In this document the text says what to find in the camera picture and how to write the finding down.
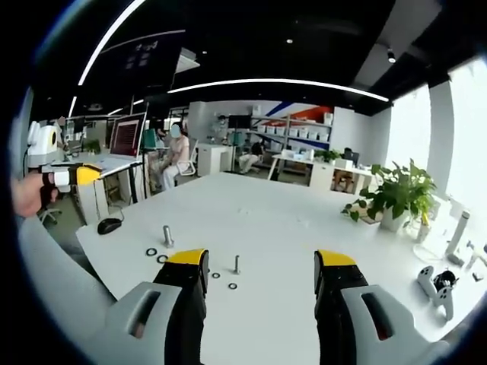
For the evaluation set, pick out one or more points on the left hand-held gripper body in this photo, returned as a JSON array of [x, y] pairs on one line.
[[43, 142]]

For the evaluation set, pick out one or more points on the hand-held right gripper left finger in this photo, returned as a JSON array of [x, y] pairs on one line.
[[148, 304]]

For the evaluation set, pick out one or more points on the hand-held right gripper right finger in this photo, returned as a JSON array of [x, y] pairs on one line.
[[380, 308]]

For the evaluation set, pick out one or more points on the large black washer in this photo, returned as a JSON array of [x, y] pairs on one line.
[[160, 259], [151, 251]]

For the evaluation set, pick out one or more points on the thick metal threaded stud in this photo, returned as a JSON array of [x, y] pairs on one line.
[[168, 235]]

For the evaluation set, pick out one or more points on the small black washer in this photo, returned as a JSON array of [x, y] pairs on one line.
[[216, 275], [233, 285]]

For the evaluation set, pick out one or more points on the thin metal threaded stud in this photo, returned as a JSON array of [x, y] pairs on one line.
[[236, 264]]

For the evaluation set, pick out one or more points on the person's left hand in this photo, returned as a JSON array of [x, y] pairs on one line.
[[28, 197]]

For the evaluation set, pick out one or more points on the white office desk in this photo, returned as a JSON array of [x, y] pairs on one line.
[[110, 163]]

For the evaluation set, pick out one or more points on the white game controller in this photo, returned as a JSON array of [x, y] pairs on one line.
[[426, 279], [446, 298]]

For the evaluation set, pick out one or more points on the black computer mouse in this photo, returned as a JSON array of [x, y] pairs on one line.
[[108, 226]]

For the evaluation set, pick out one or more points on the computer monitor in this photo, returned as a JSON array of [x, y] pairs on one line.
[[127, 135]]

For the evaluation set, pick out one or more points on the white office chair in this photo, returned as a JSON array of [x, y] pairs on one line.
[[187, 165]]

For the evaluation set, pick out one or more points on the white cylinder device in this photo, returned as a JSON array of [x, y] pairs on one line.
[[458, 235]]

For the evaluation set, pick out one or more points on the green potted plant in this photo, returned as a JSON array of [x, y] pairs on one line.
[[403, 190]]

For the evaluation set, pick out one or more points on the white cabinet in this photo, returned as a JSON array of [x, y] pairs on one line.
[[213, 157]]

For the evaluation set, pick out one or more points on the black hanging ceiling sign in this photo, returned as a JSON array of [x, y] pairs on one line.
[[148, 57]]

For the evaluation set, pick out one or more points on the white desk with drawers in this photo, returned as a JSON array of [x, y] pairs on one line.
[[300, 165]]

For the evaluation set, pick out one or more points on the storage shelf with white bins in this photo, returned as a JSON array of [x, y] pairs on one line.
[[293, 129]]

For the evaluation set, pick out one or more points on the curved ceiling light strip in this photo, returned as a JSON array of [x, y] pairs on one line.
[[281, 85]]

